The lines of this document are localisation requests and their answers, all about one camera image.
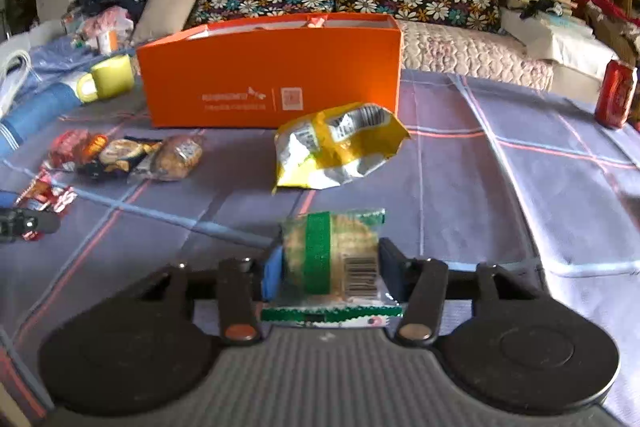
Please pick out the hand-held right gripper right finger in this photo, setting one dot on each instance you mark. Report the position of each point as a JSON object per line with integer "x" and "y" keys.
{"x": 391, "y": 267}

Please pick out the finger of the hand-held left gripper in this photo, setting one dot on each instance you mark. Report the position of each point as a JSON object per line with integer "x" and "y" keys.
{"x": 30, "y": 222}

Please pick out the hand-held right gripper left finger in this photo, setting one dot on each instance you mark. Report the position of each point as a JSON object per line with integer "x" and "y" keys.
{"x": 272, "y": 274}

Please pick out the green cracker packet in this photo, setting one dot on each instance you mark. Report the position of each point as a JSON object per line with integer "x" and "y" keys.
{"x": 320, "y": 252}

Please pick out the orange box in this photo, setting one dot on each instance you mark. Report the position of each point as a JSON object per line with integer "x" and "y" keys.
{"x": 200, "y": 72}

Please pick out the red snack packet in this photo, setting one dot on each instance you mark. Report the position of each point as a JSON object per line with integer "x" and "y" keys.
{"x": 70, "y": 149}
{"x": 47, "y": 197}

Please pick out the dark snack packet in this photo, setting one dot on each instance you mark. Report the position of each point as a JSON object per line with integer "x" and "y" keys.
{"x": 117, "y": 157}

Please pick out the blue rolled cloth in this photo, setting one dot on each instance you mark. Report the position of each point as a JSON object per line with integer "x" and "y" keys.
{"x": 35, "y": 112}

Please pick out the yellow chip bag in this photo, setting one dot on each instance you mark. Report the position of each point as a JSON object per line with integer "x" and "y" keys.
{"x": 340, "y": 147}

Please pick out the white plastic bag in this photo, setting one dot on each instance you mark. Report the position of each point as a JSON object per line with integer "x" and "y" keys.
{"x": 12, "y": 82}

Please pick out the brown bread packet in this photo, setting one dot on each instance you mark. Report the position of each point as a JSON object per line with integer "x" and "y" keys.
{"x": 177, "y": 157}

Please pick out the yellow mug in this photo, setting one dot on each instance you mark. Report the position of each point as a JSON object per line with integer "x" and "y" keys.
{"x": 112, "y": 77}

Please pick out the white orange bottle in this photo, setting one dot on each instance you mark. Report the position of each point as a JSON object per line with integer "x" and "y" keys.
{"x": 107, "y": 43}

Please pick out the beige quilted sofa cover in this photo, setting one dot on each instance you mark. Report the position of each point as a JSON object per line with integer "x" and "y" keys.
{"x": 475, "y": 54}

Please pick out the beige pillow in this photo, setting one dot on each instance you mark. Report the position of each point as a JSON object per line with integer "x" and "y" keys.
{"x": 165, "y": 12}

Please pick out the white cloth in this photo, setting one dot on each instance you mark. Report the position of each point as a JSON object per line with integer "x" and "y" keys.
{"x": 545, "y": 37}

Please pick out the red soda can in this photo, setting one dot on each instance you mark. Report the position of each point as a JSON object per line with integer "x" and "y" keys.
{"x": 615, "y": 94}

